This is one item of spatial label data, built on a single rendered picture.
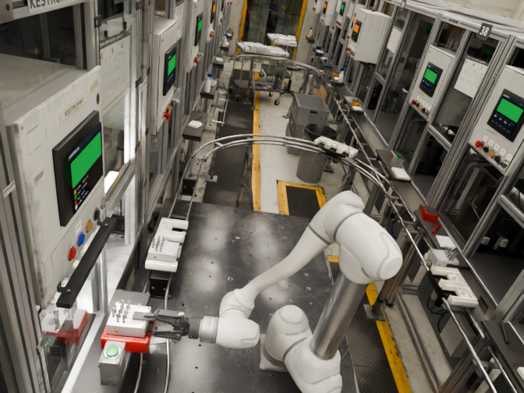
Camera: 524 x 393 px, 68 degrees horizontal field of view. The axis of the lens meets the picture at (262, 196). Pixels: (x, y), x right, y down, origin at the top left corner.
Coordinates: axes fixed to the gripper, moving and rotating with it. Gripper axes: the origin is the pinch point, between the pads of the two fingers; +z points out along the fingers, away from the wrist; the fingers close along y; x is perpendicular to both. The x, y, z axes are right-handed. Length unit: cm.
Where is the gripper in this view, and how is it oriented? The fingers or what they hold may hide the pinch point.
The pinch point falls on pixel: (142, 321)
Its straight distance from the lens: 149.9
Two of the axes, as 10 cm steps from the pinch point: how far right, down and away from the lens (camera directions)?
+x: 0.1, 5.2, -8.5
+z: -9.8, -1.6, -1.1
